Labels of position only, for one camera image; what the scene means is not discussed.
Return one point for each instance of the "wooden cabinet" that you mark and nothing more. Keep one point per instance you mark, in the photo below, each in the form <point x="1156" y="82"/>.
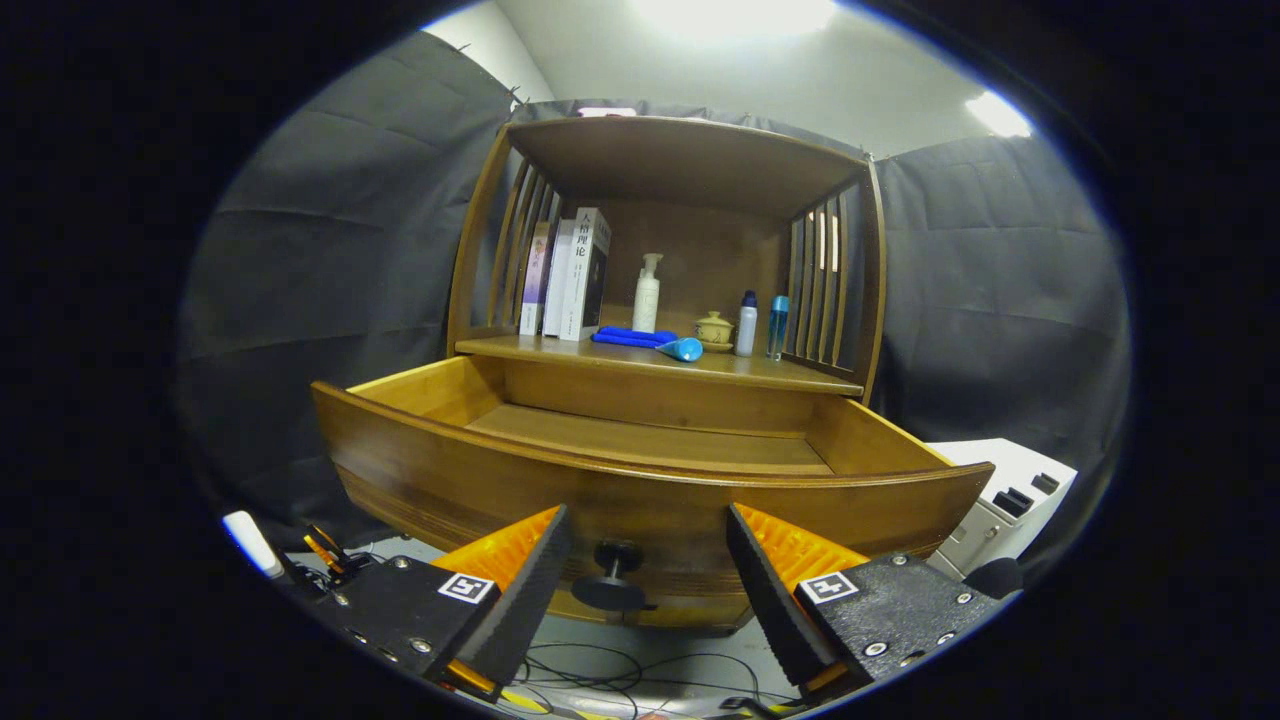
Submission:
<point x="680" y="160"/>

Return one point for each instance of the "orange black device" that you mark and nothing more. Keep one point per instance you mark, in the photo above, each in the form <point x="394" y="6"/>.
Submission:
<point x="330" y="553"/>

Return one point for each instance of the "black drawer knob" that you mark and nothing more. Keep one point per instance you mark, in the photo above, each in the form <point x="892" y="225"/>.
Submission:
<point x="610" y="592"/>

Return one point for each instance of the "blue white cosmetic tube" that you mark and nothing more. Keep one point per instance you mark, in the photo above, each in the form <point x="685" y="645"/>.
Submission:
<point x="685" y="349"/>

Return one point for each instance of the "purple book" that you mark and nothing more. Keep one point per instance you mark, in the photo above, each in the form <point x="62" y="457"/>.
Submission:
<point x="534" y="280"/>

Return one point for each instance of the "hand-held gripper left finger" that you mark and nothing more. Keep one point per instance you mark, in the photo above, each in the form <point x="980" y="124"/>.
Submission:
<point x="530" y="600"/>

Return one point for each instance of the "wooden countertop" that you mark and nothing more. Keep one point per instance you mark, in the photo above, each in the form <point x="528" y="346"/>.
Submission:
<point x="640" y="362"/>

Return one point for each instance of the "white bottle with dark cap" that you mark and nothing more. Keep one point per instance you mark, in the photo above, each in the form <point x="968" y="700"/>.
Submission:
<point x="746" y="330"/>

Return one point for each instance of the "blue folded cloth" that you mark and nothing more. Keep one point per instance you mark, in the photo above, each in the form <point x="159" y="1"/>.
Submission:
<point x="625" y="336"/>

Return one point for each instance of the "rectangular ceiling light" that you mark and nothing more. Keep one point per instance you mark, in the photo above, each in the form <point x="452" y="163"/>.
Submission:
<point x="998" y="114"/>

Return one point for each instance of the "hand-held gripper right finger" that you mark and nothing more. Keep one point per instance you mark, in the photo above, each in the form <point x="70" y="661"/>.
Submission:
<point x="770" y="600"/>

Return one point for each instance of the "wooden drawer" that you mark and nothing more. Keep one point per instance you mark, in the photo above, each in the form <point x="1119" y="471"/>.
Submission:
<point x="650" y="500"/>

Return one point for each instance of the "thin white book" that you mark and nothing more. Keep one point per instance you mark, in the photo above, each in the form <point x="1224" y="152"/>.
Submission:
<point x="557" y="280"/>

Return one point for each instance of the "round ceiling light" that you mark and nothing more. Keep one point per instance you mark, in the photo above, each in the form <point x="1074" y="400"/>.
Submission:
<point x="735" y="15"/>

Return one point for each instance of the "teal transparent bottle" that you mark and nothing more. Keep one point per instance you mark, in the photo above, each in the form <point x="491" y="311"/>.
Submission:
<point x="777" y="330"/>

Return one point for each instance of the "white pump bottle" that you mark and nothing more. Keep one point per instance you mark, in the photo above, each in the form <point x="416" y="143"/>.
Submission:
<point x="647" y="300"/>

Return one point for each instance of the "white cylindrical object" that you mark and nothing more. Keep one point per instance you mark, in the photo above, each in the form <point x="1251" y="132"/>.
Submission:
<point x="250" y="540"/>

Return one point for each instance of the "beige lidded teacup with saucer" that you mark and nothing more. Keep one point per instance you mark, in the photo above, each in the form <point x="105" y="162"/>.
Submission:
<point x="714" y="330"/>

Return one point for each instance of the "white metal cabinet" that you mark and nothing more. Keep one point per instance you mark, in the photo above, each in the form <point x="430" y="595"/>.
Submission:
<point x="975" y="530"/>

